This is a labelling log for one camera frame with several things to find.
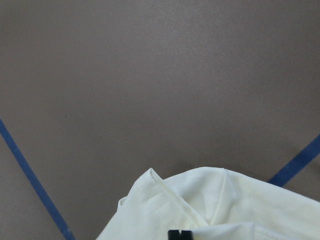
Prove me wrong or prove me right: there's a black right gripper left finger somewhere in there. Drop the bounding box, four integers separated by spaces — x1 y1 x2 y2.
167 229 181 240

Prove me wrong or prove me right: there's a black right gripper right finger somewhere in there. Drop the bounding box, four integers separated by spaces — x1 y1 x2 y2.
180 230 193 240

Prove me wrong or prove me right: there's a cream long-sleeve cat shirt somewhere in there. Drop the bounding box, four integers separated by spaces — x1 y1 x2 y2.
98 167 320 240

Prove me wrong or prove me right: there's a crossing blue tape line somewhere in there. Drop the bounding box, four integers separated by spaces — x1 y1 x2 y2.
0 120 76 240

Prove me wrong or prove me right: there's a long blue tape line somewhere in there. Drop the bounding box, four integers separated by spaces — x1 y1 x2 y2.
268 135 320 187

